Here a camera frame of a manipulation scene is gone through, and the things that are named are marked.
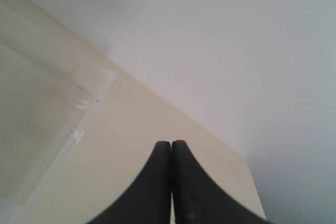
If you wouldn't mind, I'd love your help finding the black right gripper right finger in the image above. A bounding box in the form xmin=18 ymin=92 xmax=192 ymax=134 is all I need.
xmin=171 ymin=140 xmax=268 ymax=224

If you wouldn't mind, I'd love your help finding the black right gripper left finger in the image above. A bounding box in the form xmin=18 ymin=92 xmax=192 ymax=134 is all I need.
xmin=89 ymin=141 xmax=171 ymax=223

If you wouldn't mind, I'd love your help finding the clear plastic storage box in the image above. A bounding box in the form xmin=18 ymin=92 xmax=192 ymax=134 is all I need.
xmin=1 ymin=4 xmax=117 ymax=223

